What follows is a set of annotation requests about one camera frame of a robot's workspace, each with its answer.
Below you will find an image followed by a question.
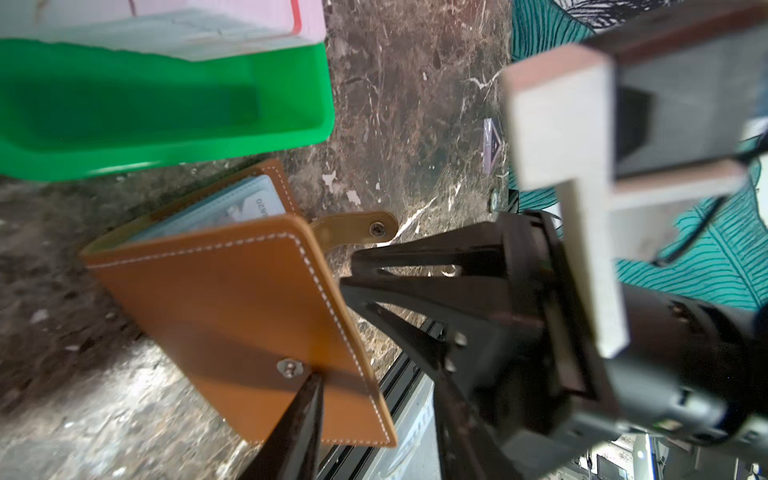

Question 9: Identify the green plastic tray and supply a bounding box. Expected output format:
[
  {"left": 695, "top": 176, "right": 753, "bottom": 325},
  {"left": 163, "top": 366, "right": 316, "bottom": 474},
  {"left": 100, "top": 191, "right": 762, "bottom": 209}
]
[{"left": 1, "top": 40, "right": 335, "bottom": 182}]

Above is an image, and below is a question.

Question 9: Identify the red triangle warning sticker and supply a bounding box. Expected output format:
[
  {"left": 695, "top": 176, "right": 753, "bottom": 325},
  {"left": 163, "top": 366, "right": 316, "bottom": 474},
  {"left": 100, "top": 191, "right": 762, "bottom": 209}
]
[{"left": 482, "top": 118, "right": 503, "bottom": 175}]

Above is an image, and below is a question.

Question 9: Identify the stack of credit cards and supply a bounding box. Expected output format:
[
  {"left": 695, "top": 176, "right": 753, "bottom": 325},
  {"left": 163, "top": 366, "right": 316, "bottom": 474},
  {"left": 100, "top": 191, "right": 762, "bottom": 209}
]
[{"left": 1, "top": 0, "right": 326, "bottom": 62}]

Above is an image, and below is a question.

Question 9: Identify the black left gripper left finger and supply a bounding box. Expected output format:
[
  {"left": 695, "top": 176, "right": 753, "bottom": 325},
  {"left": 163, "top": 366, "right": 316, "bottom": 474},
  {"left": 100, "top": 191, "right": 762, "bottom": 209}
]
[{"left": 238, "top": 373, "right": 324, "bottom": 480}]

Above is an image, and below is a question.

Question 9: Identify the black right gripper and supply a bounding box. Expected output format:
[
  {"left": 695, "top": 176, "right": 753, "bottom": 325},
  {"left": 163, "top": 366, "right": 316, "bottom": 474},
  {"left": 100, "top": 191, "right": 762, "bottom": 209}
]
[{"left": 473, "top": 214, "right": 767, "bottom": 447}]

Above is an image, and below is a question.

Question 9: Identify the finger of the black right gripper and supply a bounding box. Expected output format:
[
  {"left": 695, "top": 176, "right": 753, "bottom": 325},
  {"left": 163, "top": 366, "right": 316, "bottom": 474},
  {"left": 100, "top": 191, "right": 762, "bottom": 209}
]
[
  {"left": 340, "top": 275, "right": 510, "bottom": 396},
  {"left": 349, "top": 222, "right": 510, "bottom": 280}
]

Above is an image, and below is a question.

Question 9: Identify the brown leather card holder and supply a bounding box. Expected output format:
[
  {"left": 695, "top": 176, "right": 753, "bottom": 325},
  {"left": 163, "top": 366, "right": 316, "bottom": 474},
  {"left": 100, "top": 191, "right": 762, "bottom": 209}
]
[{"left": 81, "top": 159, "right": 399, "bottom": 447}]

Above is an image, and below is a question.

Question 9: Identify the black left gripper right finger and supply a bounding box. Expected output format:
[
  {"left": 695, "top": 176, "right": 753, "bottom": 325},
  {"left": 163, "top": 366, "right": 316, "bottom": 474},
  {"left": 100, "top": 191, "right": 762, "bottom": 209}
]
[{"left": 433, "top": 372, "right": 522, "bottom": 479}]

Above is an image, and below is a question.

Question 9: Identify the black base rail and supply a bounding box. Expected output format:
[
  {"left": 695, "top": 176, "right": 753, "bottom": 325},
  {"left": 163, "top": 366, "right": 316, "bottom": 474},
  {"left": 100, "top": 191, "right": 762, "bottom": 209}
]
[{"left": 314, "top": 320, "right": 448, "bottom": 480}]

